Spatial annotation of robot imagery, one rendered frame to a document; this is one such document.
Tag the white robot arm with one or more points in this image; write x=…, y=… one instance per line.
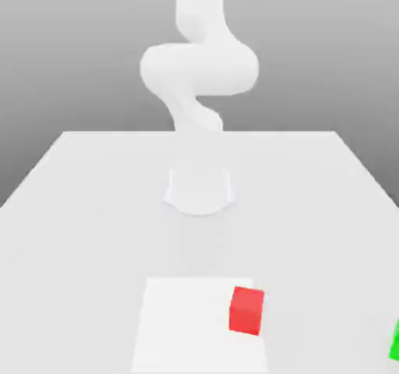
x=199, y=68

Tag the small red cube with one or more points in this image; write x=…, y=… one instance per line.
x=246, y=311

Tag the small green cube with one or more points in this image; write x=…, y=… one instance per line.
x=395, y=342

